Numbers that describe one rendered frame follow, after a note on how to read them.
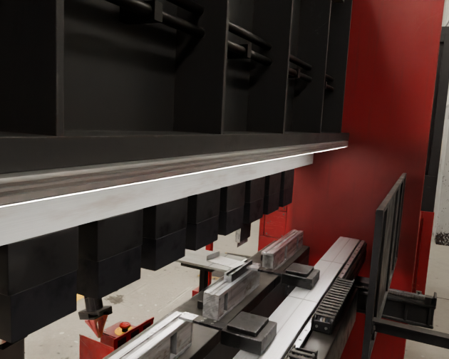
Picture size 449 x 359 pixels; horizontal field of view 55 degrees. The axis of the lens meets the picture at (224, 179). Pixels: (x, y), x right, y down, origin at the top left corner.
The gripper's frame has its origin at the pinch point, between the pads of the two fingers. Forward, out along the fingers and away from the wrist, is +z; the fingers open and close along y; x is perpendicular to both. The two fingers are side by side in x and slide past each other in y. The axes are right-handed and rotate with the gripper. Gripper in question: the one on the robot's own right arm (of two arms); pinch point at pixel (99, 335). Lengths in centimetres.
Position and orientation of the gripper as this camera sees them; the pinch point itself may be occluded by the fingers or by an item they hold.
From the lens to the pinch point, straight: 162.5
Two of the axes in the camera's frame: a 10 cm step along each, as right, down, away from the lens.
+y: 8.6, -1.5, -5.0
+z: 1.7, 9.8, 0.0
